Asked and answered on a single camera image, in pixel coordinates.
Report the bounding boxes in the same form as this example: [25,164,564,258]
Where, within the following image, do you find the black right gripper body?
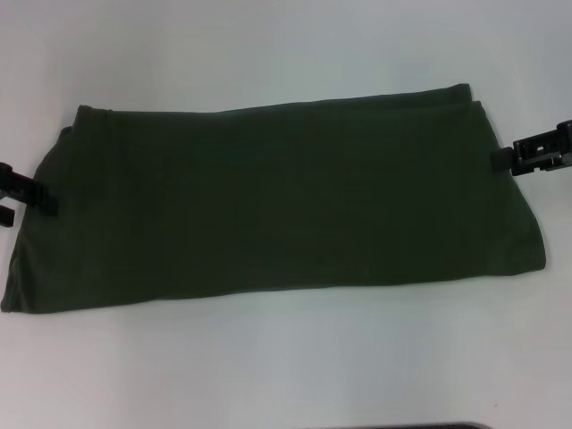
[552,117,572,172]

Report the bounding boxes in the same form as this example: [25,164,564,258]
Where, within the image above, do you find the dark green FREE! t-shirt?
[0,82,552,316]

